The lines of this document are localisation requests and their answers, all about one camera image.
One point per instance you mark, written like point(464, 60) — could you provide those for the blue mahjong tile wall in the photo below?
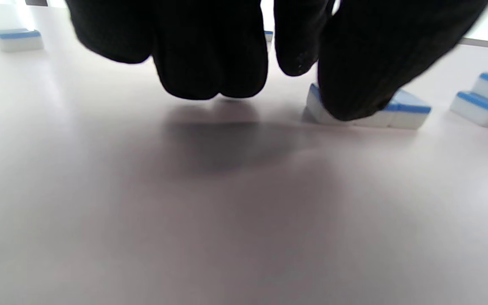
point(485, 110)
point(409, 114)

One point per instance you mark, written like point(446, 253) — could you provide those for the black window frame pillar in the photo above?
point(36, 2)

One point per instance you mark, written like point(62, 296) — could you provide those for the person's left hand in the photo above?
point(210, 42)

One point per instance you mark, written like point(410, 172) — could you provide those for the blue mahjong tiles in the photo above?
point(17, 40)

